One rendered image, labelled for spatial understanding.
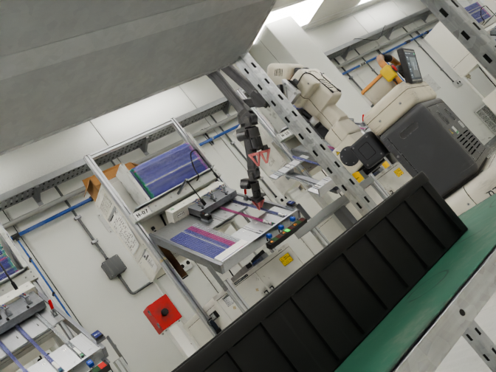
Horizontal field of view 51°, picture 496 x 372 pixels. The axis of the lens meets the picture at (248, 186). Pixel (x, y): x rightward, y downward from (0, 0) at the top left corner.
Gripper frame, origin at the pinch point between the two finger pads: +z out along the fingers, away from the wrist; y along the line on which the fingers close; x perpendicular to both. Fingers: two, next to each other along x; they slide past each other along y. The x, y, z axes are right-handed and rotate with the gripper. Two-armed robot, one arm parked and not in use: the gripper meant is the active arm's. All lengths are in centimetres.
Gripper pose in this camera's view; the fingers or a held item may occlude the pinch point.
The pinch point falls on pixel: (260, 208)
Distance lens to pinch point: 341.0
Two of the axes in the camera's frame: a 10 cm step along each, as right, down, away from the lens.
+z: 1.9, 8.9, 4.1
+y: -6.8, 4.2, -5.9
